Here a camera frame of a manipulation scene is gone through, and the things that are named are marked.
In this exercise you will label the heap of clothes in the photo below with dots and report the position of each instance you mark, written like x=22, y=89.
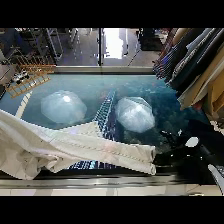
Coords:
x=181, y=56

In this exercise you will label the silver frame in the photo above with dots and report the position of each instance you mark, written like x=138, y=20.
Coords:
x=100, y=183

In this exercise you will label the brown clothes hanger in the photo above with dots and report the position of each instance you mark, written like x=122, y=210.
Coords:
x=39, y=68
x=26, y=86

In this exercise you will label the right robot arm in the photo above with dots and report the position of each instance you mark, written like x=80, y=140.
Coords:
x=196, y=160

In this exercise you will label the beige garment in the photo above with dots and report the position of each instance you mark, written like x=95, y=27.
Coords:
x=201, y=86

